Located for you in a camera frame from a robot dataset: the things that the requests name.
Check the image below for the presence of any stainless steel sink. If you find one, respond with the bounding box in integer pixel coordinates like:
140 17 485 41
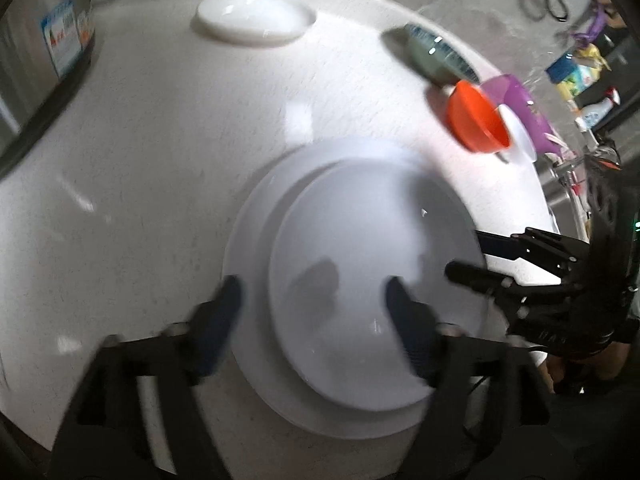
539 150 598 241

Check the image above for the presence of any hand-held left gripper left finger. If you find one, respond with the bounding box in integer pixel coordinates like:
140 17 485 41
47 275 246 480

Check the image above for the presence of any orange plastic bowl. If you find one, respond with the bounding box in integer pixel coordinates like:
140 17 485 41
445 79 512 155

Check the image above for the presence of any blue cup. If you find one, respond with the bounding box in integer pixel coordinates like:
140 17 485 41
545 52 577 82

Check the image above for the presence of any white spray bottle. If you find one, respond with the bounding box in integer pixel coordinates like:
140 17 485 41
574 87 622 132

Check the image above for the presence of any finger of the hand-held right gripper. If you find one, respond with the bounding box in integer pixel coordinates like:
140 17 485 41
444 259 587 312
474 226 583 275

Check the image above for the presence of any large white plate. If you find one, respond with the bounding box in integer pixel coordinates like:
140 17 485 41
221 137 506 442

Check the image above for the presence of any sink faucet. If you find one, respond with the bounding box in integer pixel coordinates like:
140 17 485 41
549 152 587 173

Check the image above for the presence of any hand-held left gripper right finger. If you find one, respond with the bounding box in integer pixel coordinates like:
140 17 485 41
384 276 553 480

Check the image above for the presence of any dark patterned ceramic bowl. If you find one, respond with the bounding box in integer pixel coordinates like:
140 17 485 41
381 22 482 87

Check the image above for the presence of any small white plate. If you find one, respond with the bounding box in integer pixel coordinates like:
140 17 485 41
196 0 318 49

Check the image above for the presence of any white bowl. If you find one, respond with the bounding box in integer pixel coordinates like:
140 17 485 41
492 103 539 164

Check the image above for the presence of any stainless steel appliance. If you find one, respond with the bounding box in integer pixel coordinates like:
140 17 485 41
0 0 99 177

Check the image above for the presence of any medium white plate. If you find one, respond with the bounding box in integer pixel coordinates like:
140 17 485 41
267 159 490 415

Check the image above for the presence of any purple plastic bowl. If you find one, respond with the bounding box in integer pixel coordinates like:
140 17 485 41
480 73 557 154

